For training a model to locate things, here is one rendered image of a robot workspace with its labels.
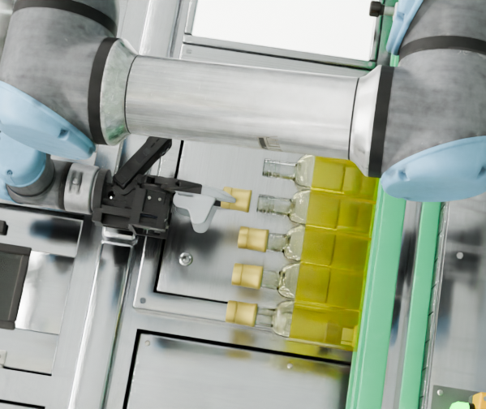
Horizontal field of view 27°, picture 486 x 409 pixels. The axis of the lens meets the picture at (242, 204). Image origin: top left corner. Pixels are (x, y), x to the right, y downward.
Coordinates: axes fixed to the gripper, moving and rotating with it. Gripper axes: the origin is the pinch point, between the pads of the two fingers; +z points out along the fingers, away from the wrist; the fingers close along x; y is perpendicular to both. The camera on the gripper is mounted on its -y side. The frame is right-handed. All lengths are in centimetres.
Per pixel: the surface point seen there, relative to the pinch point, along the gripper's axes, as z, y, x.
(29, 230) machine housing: -33.3, 6.7, -16.7
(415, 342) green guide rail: 29.1, 19.2, 14.1
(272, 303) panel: 9.2, 13.0, -12.4
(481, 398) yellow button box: 37, 26, 23
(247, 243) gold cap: 4.1, 6.7, 1.3
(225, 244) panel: 0.0, 4.7, -12.5
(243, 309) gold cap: 5.2, 16.8, 1.9
